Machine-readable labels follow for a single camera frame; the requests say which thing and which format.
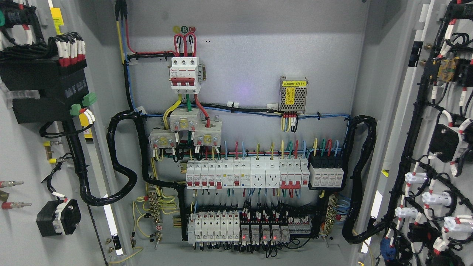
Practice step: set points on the black surge protector block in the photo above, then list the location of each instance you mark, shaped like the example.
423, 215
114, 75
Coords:
326, 173

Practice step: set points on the black digital power meter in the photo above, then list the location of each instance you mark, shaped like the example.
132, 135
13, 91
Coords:
46, 82

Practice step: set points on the white current transformers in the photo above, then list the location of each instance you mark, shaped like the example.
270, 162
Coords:
183, 122

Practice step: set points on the red main circuit breaker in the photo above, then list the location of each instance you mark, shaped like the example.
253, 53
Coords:
184, 75

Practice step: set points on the metal mesh power supply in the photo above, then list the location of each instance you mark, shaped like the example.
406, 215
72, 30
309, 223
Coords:
292, 93

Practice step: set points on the white breaker row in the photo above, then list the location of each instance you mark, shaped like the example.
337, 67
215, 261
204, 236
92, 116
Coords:
263, 172

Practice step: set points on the relay and terminal row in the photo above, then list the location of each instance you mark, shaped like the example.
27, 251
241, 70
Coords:
249, 227

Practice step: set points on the grey cabinet door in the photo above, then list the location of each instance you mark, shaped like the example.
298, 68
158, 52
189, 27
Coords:
23, 158
417, 208

